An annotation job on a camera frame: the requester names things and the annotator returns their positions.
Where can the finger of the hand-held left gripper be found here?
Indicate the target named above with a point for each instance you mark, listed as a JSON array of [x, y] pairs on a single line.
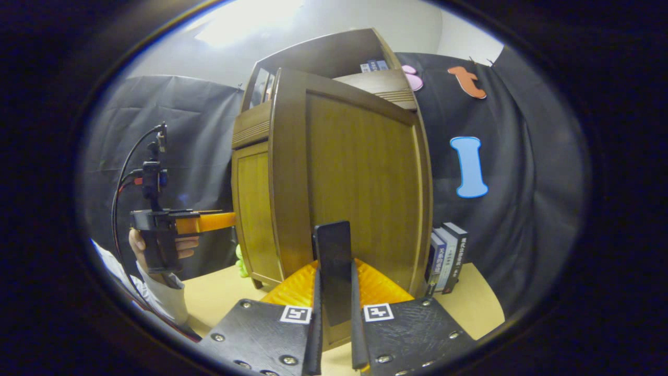
[[214, 222]]

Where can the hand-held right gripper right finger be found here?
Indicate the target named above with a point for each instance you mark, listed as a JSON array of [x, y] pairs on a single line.
[[407, 329]]

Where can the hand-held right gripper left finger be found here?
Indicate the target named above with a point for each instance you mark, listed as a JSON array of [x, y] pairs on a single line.
[[261, 334]]

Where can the wooden cabinet door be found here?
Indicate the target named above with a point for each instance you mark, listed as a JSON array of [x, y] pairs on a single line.
[[360, 167], [253, 209]]

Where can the wooden double-door shoe cabinet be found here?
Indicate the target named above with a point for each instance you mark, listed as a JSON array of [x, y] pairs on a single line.
[[334, 52]]

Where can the green frog plush toy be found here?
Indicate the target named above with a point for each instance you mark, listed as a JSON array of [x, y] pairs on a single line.
[[242, 261]]

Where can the standing blue-spined book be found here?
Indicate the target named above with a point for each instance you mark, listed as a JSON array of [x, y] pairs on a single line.
[[436, 261]]

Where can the standing white-spined book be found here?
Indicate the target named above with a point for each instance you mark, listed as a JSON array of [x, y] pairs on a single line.
[[449, 256]]

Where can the standing dark-spined book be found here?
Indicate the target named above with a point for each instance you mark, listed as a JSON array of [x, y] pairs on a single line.
[[459, 245]]

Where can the black backdrop cloth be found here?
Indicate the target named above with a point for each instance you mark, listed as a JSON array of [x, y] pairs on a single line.
[[522, 209]]

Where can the ceiling light panel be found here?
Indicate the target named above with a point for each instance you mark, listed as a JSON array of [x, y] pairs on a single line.
[[245, 21]]

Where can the blue book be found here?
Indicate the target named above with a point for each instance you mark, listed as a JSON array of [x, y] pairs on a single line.
[[380, 65]]

